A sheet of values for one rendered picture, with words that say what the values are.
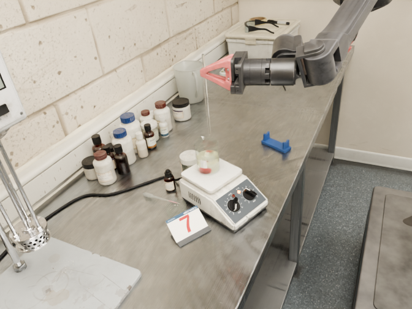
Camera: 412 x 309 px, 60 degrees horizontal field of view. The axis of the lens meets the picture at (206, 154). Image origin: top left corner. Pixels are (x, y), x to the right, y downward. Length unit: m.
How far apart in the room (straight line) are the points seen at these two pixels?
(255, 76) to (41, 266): 0.64
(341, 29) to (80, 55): 0.77
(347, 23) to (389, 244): 0.88
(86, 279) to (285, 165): 0.63
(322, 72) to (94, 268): 0.64
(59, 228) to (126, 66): 0.65
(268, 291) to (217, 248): 0.78
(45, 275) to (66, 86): 0.56
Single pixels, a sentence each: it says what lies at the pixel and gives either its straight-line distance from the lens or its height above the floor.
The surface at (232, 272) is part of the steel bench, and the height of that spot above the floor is 0.75.
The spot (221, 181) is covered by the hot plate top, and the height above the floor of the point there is 0.84.
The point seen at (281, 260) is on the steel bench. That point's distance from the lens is 1.70.
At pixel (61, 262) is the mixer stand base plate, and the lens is 0.91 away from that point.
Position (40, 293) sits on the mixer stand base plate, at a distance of 0.87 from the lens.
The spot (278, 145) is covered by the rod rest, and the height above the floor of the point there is 0.76.
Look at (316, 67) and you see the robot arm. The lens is 0.75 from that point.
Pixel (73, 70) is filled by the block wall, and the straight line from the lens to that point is 1.19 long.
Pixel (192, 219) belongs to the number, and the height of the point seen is 0.77.
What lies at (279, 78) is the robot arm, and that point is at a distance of 0.76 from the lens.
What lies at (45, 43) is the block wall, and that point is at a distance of 1.13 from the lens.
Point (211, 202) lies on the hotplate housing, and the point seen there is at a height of 0.81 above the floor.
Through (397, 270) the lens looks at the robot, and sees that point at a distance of 1.39.
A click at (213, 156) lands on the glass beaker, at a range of 0.88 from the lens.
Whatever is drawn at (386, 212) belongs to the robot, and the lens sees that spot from 1.59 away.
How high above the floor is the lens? 1.38
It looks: 33 degrees down
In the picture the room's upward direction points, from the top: 6 degrees counter-clockwise
